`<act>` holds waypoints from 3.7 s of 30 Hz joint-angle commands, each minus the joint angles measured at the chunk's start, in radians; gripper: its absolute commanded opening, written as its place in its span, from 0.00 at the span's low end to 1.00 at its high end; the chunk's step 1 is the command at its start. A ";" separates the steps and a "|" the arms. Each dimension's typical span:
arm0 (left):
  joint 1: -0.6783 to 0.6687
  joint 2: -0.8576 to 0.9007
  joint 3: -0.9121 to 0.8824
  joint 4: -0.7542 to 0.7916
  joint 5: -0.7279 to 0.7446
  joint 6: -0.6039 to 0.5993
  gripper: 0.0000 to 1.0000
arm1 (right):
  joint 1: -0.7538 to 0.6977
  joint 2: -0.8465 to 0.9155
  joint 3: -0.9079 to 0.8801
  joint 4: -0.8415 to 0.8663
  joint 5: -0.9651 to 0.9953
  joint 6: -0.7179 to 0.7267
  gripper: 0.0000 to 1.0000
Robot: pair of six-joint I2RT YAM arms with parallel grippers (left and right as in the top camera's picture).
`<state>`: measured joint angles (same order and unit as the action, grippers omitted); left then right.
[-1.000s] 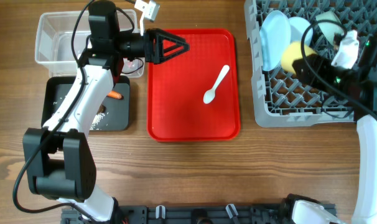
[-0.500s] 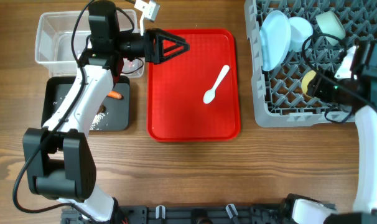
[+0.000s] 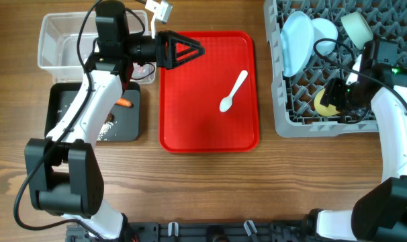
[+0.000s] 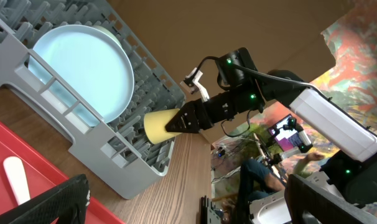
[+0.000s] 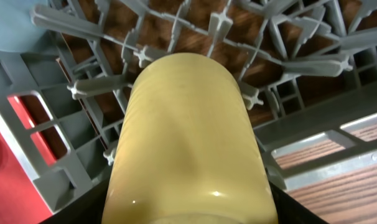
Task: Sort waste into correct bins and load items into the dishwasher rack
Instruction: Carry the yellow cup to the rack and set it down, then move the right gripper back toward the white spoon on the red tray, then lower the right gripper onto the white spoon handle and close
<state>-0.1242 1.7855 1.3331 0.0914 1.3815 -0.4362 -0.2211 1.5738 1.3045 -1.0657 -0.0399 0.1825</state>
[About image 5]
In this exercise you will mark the red serving tray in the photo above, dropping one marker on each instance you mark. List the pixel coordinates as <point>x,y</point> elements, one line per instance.
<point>20,201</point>

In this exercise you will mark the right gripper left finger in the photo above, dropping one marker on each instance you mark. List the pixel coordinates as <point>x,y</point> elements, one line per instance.
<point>87,209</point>

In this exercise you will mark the large light blue plate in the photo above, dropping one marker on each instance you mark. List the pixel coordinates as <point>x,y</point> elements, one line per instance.
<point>17,32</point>

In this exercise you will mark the grey dishwasher rack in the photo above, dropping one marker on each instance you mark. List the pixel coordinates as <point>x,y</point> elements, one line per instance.
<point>82,126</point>

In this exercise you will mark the yellow plastic cup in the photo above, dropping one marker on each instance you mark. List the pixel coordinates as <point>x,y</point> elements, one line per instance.
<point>187,147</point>

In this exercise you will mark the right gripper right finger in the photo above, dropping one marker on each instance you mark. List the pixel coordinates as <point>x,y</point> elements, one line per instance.
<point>290,211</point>

